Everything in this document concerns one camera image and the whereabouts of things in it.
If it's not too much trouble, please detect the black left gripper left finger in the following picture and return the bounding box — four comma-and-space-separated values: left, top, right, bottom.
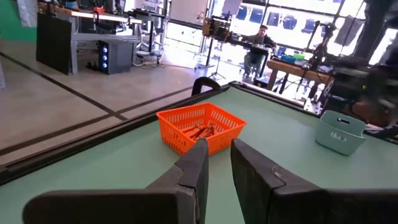
22, 138, 210, 224

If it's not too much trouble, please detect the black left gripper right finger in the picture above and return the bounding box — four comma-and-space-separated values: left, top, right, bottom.
230, 138, 398, 224

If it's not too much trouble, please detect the orange plastic basket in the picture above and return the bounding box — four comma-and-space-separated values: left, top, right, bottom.
155, 102, 248, 157

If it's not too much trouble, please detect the teal table mat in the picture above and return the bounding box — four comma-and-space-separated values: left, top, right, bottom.
0, 86, 398, 224

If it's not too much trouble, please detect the teal plastic bin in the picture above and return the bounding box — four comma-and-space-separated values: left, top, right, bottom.
314, 109, 368, 157

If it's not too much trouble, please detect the black curved clamp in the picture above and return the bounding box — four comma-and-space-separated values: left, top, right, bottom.
190, 76, 223, 97

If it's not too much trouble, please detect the black tripod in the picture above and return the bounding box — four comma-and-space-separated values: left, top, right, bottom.
207, 54, 227, 81

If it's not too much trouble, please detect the wooden desk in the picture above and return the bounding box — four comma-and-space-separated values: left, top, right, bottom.
266, 58, 334, 96

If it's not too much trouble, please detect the black computer tower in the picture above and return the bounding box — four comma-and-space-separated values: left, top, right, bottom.
97, 39, 135, 76

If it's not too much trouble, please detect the person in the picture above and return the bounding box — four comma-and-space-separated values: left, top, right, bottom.
241, 24, 278, 78

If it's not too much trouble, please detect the grey office chair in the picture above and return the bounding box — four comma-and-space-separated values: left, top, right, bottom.
135, 2, 166, 65

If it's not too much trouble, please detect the black partition panel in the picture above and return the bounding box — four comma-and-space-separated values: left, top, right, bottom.
35, 11, 73, 76

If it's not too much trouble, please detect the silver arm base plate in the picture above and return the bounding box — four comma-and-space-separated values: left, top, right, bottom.
303, 95, 323, 116

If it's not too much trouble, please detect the black camera stand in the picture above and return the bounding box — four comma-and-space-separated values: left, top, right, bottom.
305, 19, 338, 71

